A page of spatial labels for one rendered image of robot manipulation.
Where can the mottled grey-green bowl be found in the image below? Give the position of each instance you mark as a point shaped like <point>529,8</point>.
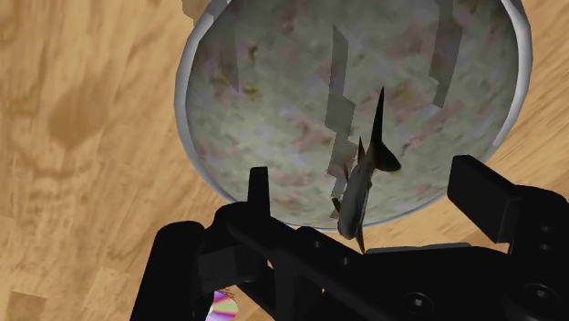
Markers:
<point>284,102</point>

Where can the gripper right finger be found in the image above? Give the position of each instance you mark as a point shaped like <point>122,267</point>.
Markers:
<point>533,231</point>

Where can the rainbow shiny disc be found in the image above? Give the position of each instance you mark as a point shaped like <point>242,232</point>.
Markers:
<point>223,309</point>

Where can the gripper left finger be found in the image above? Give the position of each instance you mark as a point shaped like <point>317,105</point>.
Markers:
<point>249,231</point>

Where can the grey toy shark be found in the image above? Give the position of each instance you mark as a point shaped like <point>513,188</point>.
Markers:
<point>355,195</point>

